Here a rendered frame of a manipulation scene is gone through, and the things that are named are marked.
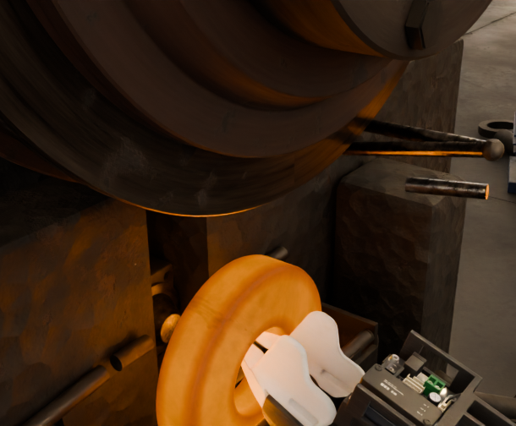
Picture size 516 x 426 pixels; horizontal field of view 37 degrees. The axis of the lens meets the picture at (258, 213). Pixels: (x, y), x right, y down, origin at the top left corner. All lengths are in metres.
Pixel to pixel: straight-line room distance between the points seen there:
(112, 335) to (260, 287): 0.10
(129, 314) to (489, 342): 1.48
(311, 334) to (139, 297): 0.12
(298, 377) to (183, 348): 0.07
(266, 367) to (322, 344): 0.04
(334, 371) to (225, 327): 0.09
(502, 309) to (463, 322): 0.12
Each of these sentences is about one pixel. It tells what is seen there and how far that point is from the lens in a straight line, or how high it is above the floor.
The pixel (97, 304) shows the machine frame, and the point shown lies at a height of 0.80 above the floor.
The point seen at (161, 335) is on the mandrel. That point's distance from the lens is 0.59.
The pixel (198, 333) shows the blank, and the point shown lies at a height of 0.79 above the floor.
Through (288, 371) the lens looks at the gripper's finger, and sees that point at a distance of 0.51.
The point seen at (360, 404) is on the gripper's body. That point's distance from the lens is 0.47.
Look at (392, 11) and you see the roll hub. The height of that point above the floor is 1.00.
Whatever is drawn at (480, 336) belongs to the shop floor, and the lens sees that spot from 1.96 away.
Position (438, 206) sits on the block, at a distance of 0.67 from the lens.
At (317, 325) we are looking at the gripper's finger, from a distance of 0.53.
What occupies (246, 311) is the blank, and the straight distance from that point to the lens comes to 0.51.
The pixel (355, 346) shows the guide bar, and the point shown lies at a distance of 0.62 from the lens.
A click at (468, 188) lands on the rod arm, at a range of 0.50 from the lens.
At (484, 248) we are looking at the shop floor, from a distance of 2.36.
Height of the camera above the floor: 1.07
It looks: 25 degrees down
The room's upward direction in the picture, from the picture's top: straight up
